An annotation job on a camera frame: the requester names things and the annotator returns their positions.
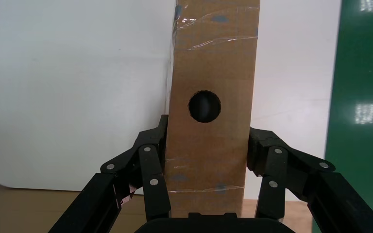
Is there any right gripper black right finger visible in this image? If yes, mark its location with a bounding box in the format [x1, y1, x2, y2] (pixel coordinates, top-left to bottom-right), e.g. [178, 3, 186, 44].
[246, 127, 373, 233]

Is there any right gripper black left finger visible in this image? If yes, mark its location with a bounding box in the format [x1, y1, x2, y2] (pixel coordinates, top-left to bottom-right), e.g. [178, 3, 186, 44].
[48, 114, 172, 233]

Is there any small brown cardboard box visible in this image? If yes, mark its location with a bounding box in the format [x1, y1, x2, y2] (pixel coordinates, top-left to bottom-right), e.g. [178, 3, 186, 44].
[164, 0, 260, 220]

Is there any large open cardboard box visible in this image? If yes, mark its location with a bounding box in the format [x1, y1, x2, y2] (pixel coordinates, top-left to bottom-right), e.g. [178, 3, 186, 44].
[0, 184, 149, 233]

